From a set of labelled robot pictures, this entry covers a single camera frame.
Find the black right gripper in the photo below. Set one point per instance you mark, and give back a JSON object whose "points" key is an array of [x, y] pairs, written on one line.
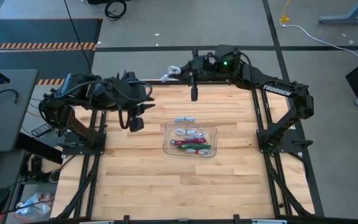
{"points": [[194, 93]]}

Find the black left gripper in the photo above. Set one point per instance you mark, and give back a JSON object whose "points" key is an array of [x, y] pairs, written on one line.
{"points": [[136, 124]]}

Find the clear plastic tray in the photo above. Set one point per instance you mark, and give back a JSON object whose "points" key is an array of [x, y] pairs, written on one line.
{"points": [[208, 130]]}

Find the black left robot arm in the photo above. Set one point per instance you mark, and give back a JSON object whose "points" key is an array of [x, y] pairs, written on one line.
{"points": [[57, 109]]}

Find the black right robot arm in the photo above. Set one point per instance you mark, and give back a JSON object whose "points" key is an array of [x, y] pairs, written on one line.
{"points": [[275, 88]]}

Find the black power brick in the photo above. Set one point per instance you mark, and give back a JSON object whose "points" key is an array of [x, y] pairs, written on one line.
{"points": [[42, 130]]}

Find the yellow plug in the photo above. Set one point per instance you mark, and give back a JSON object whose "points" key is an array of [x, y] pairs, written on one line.
{"points": [[283, 19]]}

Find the black hazard-striped mat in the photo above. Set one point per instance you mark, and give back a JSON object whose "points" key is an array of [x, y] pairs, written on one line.
{"points": [[42, 31]]}

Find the black power adapter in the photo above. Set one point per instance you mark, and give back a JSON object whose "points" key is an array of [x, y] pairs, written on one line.
{"points": [[36, 168]]}

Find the grey desk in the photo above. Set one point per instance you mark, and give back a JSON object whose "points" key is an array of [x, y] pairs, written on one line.
{"points": [[2, 124]]}

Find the crumpled clear plastic bag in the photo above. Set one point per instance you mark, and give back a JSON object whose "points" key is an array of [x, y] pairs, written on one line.
{"points": [[34, 207]]}

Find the blue-grey table leg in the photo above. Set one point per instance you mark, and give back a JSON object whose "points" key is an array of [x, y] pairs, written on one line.
{"points": [[346, 19]]}

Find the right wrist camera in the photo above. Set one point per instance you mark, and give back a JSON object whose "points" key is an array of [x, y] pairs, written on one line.
{"points": [[208, 63]]}

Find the white bracket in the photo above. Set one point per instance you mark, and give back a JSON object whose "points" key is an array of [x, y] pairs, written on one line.
{"points": [[269, 221], [98, 222]]}

